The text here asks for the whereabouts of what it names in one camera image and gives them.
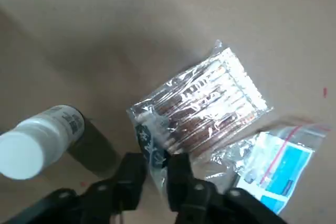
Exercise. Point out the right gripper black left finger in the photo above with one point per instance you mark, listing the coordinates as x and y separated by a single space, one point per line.
105 195

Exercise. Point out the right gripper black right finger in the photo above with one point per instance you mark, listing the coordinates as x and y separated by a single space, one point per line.
199 203

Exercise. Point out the white medicine bottle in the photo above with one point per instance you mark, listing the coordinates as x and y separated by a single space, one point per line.
23 153

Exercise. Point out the glove zip bag blue label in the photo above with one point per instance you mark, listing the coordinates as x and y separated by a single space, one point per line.
288 161

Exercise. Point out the clear iodophor swab packet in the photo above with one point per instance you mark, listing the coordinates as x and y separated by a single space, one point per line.
204 103

